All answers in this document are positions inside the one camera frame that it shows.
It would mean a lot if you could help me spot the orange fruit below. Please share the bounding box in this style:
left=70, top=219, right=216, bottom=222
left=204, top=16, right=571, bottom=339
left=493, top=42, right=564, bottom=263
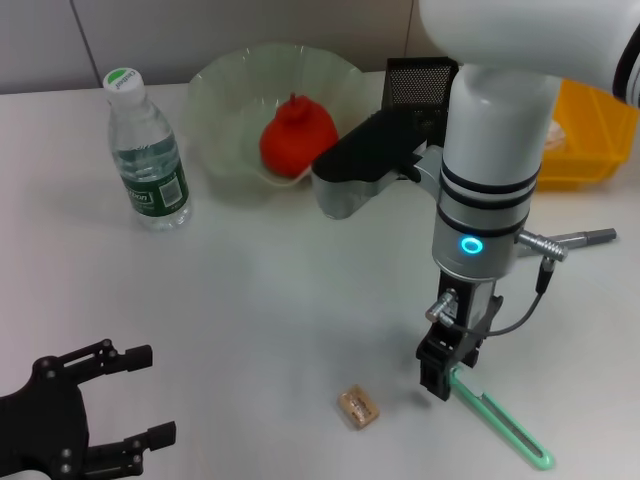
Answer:
left=258, top=91, right=340, bottom=179

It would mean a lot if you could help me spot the green glass fruit bowl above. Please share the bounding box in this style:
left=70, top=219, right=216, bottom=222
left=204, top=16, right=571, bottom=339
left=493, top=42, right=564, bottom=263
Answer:
left=185, top=42, right=371, bottom=190

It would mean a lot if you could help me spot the green utility knife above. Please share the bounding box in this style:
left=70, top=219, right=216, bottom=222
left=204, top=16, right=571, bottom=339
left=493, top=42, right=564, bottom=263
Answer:
left=448, top=364, right=556, bottom=472

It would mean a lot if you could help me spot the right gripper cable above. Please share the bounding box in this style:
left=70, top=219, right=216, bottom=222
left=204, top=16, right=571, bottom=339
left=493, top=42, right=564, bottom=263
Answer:
left=447, top=259, right=551, bottom=337

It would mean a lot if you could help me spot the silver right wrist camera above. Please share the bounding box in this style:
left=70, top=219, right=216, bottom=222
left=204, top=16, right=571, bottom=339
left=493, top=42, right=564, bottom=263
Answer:
left=310, top=109, right=446, bottom=221

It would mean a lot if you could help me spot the tan eraser block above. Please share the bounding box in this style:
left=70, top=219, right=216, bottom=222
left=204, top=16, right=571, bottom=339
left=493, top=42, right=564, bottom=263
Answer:
left=337, top=383, right=380, bottom=430

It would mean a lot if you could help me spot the grey marker pen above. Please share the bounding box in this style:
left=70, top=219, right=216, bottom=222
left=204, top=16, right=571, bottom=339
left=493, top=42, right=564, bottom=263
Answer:
left=559, top=227, right=619, bottom=247

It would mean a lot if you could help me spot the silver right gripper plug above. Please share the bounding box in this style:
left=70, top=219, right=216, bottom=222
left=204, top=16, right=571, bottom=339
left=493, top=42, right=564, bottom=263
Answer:
left=424, top=292, right=459, bottom=321

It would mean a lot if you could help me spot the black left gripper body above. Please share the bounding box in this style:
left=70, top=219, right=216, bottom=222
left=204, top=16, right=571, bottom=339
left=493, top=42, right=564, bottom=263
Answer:
left=0, top=356, right=91, bottom=480

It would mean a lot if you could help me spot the black mesh pen holder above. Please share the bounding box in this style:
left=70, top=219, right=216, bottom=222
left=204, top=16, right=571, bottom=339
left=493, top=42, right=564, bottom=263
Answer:
left=380, top=55, right=461, bottom=139

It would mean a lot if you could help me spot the clear water bottle green label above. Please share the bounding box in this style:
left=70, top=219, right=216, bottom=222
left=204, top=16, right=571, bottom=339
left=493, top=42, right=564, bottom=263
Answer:
left=102, top=66, right=194, bottom=232

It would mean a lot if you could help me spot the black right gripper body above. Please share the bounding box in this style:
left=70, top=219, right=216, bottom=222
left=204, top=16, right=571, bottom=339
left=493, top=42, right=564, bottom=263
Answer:
left=423, top=270, right=505, bottom=360

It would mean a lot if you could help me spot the yellow plastic bin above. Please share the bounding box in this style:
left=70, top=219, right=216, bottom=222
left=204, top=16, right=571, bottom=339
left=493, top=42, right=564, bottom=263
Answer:
left=537, top=77, right=640, bottom=192

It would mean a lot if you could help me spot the white paper ball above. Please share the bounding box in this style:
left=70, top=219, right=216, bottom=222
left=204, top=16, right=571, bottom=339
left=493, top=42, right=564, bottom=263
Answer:
left=544, top=122, right=570, bottom=152

